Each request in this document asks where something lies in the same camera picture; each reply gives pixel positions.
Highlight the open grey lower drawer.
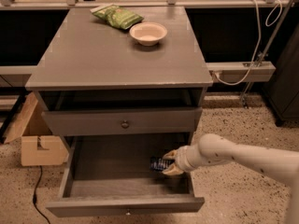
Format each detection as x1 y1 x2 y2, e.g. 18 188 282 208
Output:
46 133 205 217

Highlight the dark blue rxbar wrapper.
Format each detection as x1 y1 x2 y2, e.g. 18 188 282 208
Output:
149 157 174 172

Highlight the grey metal rail frame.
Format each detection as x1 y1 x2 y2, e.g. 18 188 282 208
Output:
0 0 299 89

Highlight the closed grey upper drawer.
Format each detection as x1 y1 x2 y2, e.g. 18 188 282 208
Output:
42 108 202 136

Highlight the black floor cable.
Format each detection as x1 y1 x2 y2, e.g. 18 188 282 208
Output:
32 165 52 224

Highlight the white paper bowl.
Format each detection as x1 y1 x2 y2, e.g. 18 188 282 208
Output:
129 22 167 47

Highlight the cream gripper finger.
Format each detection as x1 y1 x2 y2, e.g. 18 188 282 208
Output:
163 149 177 160
163 163 183 175

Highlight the green chip bag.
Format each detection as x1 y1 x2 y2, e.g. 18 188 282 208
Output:
91 5 144 30

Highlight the grey wooden drawer cabinet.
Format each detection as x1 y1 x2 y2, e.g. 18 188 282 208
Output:
25 6 215 142

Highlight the dark grey side cabinet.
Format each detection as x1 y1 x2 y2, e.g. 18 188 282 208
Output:
263 25 299 126

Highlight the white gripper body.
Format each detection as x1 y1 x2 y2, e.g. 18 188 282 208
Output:
175 146 195 173

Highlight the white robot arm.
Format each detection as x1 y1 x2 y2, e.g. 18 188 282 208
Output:
163 133 299 224

